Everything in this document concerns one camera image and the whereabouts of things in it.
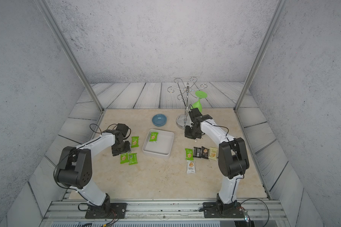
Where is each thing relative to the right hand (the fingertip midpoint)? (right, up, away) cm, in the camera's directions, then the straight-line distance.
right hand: (187, 134), depth 91 cm
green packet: (-36, -6, +10) cm, 38 cm away
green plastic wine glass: (+7, +24, -7) cm, 26 cm away
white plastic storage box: (-19, -7, +8) cm, 22 cm away
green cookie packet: (+2, -13, +2) cm, 14 cm away
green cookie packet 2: (-35, -15, 0) cm, 38 cm away
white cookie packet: (+2, -20, -5) cm, 21 cm away
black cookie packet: (+7, -12, +2) cm, 14 cm away
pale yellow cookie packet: (+17, -13, +2) cm, 22 cm away
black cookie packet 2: (+12, -12, +2) cm, 17 cm away
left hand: (-39, -13, +2) cm, 41 cm away
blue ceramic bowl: (-20, +9, +20) cm, 30 cm away
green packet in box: (-23, -2, +10) cm, 25 cm away
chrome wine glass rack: (-2, +9, +20) cm, 22 cm away
